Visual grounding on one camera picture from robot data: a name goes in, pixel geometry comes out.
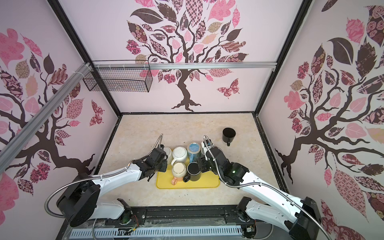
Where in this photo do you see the black wire basket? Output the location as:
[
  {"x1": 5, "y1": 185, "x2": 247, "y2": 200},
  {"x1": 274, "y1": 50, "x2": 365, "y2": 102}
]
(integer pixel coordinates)
[{"x1": 83, "y1": 62, "x2": 154, "y2": 93}]

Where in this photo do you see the silver rail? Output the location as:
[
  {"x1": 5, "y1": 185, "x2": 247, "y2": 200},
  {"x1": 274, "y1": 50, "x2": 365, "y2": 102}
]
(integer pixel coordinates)
[
  {"x1": 94, "y1": 62, "x2": 277, "y2": 70},
  {"x1": 1, "y1": 63, "x2": 91, "y2": 173}
]

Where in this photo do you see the yellow plastic tray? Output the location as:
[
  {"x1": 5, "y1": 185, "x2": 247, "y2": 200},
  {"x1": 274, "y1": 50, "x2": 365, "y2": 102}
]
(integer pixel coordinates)
[{"x1": 156, "y1": 157, "x2": 220, "y2": 190}]

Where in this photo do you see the black mug white rim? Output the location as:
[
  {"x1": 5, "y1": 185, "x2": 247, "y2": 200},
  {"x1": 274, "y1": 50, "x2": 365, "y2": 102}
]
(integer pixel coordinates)
[{"x1": 183, "y1": 162, "x2": 202, "y2": 183}]

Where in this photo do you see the silver rail left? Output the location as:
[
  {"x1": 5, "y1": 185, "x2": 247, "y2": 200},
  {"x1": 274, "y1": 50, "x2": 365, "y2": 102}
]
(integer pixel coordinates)
[{"x1": 1, "y1": 63, "x2": 91, "y2": 173}]

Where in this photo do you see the light blue butterfly mug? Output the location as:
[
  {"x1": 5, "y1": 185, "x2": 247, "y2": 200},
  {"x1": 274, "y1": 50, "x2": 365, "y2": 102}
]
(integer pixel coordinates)
[{"x1": 187, "y1": 143, "x2": 201, "y2": 163}]

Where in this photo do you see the white ribbed mug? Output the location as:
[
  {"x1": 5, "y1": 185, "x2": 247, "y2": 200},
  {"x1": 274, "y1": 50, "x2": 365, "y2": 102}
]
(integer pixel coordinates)
[{"x1": 171, "y1": 147, "x2": 188, "y2": 166}]

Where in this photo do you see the small white mug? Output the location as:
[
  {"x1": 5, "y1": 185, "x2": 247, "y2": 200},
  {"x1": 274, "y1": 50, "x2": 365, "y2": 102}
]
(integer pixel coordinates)
[{"x1": 164, "y1": 147, "x2": 173, "y2": 165}]

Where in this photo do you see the white slotted cable duct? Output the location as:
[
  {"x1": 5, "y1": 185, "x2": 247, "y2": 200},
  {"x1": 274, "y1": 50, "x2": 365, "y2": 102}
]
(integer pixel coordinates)
[{"x1": 68, "y1": 226, "x2": 243, "y2": 240}]

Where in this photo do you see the silver rail back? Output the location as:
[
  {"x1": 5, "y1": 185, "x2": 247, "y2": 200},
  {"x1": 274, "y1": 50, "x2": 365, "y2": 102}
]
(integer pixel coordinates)
[{"x1": 94, "y1": 62, "x2": 277, "y2": 70}]

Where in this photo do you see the black corner frame post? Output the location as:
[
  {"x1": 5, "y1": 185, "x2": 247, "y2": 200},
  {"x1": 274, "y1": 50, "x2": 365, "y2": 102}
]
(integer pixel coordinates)
[{"x1": 47, "y1": 0, "x2": 122, "y2": 118}]

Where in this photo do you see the black right corner post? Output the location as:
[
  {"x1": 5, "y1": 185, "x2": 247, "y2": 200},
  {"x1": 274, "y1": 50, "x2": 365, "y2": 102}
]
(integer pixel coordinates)
[{"x1": 254, "y1": 0, "x2": 313, "y2": 116}]

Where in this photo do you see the cream and peach mug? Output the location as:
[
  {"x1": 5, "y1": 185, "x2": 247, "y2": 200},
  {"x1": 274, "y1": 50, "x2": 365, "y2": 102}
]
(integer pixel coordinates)
[{"x1": 171, "y1": 162, "x2": 187, "y2": 186}]

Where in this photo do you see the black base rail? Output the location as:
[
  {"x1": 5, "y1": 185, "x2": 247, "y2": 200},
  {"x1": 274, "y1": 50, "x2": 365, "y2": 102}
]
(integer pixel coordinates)
[{"x1": 104, "y1": 204, "x2": 256, "y2": 229}]

